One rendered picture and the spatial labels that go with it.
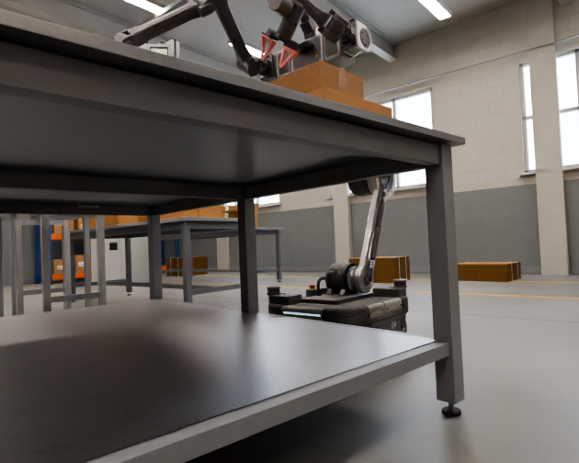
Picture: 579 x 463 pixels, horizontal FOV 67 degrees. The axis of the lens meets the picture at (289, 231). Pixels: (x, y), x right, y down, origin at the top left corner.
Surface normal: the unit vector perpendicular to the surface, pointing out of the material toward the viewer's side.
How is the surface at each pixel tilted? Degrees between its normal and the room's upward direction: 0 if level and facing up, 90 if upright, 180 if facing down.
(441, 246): 90
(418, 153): 90
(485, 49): 90
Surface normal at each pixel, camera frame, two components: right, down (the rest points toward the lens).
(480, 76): -0.65, 0.00
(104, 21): 0.76, -0.05
